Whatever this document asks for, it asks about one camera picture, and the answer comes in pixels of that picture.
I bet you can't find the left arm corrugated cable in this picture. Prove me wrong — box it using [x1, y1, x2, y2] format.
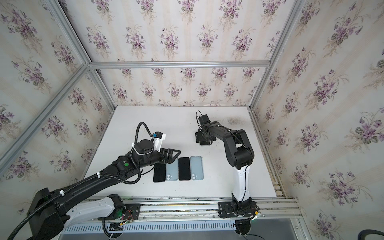
[7, 121, 154, 240]

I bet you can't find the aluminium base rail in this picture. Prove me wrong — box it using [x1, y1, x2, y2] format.
[59, 194, 304, 224]

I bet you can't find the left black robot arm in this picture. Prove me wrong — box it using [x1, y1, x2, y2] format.
[27, 140, 181, 240]

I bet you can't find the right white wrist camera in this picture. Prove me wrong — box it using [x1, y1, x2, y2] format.
[197, 115, 211, 128]

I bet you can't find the aluminium cage frame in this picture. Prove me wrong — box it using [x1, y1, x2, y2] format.
[0, 0, 307, 175]

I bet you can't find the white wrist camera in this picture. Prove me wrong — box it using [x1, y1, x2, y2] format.
[197, 115, 211, 128]
[152, 131, 166, 152]

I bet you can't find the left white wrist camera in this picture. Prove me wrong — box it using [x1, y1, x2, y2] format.
[152, 131, 166, 152]

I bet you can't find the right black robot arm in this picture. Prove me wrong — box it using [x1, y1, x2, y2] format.
[195, 115, 258, 219]

